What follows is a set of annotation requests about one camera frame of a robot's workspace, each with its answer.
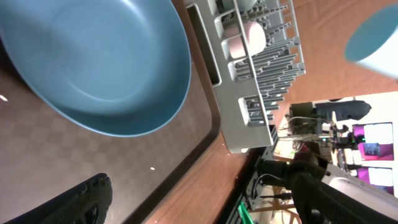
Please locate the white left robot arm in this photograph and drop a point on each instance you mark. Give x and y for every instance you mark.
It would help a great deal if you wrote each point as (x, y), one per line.
(351, 186)

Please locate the light blue bowl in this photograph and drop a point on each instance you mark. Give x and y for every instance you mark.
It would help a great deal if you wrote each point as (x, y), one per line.
(243, 5)

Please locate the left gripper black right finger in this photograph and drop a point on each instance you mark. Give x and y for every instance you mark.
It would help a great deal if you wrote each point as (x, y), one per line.
(318, 202)

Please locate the light blue plastic cup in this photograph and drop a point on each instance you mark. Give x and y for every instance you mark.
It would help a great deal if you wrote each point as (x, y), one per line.
(373, 45)

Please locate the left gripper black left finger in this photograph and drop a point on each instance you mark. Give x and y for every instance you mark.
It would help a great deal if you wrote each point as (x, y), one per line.
(85, 203)

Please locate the brown plastic serving tray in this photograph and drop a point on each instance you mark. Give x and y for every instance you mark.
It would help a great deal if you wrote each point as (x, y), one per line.
(44, 154)

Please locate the dark blue plate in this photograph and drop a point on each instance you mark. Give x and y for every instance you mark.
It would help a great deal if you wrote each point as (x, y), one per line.
(117, 67)

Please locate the grey plastic dishwasher rack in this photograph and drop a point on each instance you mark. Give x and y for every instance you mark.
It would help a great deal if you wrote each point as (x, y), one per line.
(253, 57)

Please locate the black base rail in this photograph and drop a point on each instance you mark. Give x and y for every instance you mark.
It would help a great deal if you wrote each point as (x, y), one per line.
(252, 195)

